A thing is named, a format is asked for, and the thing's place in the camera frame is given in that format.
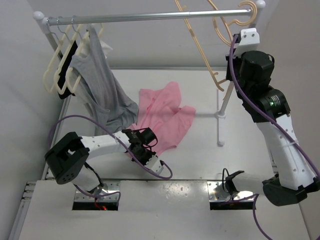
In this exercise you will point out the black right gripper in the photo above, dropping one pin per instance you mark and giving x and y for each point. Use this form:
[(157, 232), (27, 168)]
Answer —
[(228, 74)]

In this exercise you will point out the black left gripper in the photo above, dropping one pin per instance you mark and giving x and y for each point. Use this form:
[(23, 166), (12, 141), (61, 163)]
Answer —
[(150, 153)]

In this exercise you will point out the tan plastic hanger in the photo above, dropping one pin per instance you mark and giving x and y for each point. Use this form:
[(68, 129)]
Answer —
[(200, 50)]

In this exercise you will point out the pink t-shirt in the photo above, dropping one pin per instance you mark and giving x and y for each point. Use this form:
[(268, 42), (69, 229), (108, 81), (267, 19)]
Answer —
[(160, 111)]

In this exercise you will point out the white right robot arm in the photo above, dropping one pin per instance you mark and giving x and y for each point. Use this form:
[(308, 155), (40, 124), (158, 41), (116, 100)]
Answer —
[(268, 107)]

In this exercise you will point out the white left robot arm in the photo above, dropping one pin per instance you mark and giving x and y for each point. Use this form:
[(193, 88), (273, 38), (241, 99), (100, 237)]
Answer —
[(67, 160)]

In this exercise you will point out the grey t-shirt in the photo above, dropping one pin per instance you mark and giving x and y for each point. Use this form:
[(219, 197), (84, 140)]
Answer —
[(98, 88)]

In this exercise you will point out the cream hanger with black garment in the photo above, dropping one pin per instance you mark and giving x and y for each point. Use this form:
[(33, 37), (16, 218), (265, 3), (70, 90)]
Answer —
[(76, 27)]

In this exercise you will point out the cream hanger outer left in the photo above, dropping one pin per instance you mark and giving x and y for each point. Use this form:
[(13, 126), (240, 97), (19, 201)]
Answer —
[(50, 72)]

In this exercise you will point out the white front cover panel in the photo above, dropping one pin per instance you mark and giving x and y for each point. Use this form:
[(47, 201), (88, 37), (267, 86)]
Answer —
[(156, 210)]

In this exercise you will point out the white garment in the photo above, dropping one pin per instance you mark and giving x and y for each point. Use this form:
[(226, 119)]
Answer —
[(86, 48)]

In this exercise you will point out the silver clothes rack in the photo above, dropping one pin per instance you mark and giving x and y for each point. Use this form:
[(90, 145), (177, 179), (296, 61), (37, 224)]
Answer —
[(119, 18)]

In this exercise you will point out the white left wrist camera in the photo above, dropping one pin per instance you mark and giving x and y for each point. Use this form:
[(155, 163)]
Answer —
[(154, 164)]

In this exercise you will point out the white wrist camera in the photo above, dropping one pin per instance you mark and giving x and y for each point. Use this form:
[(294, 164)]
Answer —
[(154, 164), (249, 41)]

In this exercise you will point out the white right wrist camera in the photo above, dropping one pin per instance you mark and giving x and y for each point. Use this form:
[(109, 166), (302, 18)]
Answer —
[(249, 41)]

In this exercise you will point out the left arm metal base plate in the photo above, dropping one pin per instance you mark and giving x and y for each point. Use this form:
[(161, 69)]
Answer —
[(107, 192)]

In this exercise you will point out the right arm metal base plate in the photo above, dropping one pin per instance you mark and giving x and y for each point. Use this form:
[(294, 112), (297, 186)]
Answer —
[(216, 194)]

